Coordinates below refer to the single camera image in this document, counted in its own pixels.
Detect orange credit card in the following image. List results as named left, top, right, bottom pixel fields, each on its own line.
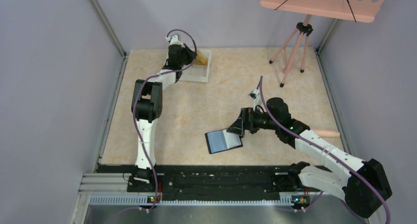
left=194, top=50, right=209, bottom=66

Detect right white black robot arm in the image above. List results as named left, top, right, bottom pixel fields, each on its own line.
left=227, top=97, right=392, bottom=223

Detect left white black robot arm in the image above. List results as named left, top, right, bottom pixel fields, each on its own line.
left=131, top=44, right=198, bottom=193

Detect white two-compartment tray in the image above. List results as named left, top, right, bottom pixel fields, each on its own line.
left=179, top=49, right=212, bottom=83

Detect pink cylinder rod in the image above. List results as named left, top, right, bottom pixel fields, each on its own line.
left=314, top=129, right=340, bottom=138

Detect pink tripod stand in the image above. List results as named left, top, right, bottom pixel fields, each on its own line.
left=269, top=14, right=313, bottom=88

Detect pink perforated board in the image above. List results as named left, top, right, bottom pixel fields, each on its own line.
left=260, top=0, right=384, bottom=23

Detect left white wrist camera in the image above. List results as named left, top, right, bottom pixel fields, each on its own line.
left=165, top=34, right=183, bottom=47

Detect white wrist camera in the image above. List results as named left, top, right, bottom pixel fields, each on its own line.
left=248, top=89, right=260, bottom=102
left=165, top=34, right=183, bottom=47

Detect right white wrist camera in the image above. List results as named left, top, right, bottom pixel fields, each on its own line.
left=248, top=89, right=260, bottom=102

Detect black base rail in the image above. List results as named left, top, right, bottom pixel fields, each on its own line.
left=127, top=165, right=314, bottom=201

